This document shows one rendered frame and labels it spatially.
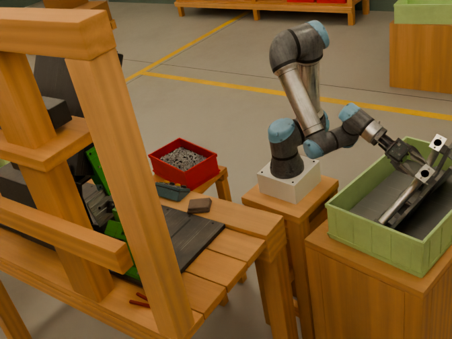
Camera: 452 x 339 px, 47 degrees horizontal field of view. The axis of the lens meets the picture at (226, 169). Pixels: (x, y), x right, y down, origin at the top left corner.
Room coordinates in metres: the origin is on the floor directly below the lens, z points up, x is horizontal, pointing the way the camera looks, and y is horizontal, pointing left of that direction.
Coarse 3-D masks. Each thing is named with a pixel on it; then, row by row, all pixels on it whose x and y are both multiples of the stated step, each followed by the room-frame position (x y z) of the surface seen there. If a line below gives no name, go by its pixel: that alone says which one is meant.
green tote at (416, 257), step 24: (384, 168) 1.89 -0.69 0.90; (360, 192) 1.77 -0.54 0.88; (336, 216) 1.60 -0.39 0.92; (360, 216) 1.52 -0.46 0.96; (336, 240) 1.61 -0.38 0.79; (360, 240) 1.52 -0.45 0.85; (384, 240) 1.44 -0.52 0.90; (408, 240) 1.36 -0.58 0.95; (432, 240) 1.36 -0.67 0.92; (408, 264) 1.36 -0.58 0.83; (432, 264) 1.37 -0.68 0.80
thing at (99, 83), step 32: (0, 64) 1.42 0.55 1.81; (96, 64) 1.18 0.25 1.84; (0, 96) 1.46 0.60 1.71; (32, 96) 1.47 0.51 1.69; (96, 96) 1.18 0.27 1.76; (128, 96) 1.24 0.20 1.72; (32, 128) 1.44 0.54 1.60; (96, 128) 1.21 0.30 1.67; (128, 128) 1.21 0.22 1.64; (128, 160) 1.19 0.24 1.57; (32, 192) 1.50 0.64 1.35; (64, 192) 1.45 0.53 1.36; (128, 192) 1.18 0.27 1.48; (128, 224) 1.21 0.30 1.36; (160, 224) 1.22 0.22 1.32; (64, 256) 1.48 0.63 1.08; (160, 256) 1.19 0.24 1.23; (96, 288) 1.43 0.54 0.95; (160, 288) 1.17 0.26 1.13; (160, 320) 1.21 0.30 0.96; (192, 320) 1.23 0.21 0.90
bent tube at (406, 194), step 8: (424, 168) 1.44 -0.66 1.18; (416, 176) 1.44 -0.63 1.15; (424, 176) 1.52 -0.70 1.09; (416, 184) 1.51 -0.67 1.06; (408, 192) 1.51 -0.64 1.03; (400, 200) 1.50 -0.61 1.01; (392, 208) 1.50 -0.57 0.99; (384, 216) 1.49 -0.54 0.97; (392, 216) 1.48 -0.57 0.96; (384, 224) 1.47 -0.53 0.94
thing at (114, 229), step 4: (108, 220) 1.55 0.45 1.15; (108, 224) 1.54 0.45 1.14; (112, 224) 1.53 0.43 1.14; (116, 224) 1.52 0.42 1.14; (120, 224) 1.52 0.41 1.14; (108, 228) 1.52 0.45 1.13; (112, 228) 1.52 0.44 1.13; (116, 228) 1.51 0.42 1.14; (120, 228) 1.52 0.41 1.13; (104, 232) 1.52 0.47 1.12; (108, 232) 1.51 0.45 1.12; (112, 232) 1.50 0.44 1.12; (116, 232) 1.50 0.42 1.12; (120, 232) 1.51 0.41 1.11; (112, 236) 1.49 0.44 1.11; (116, 236) 1.49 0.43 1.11; (120, 236) 1.51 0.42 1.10; (124, 236) 1.52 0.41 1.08
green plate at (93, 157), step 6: (90, 150) 1.88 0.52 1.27; (90, 156) 1.87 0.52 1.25; (96, 156) 1.89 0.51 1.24; (90, 162) 1.86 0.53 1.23; (96, 162) 1.87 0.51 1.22; (96, 168) 1.86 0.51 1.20; (96, 174) 1.85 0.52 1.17; (102, 174) 1.86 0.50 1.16; (96, 180) 1.89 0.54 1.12; (102, 180) 1.85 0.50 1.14; (108, 192) 1.84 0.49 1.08
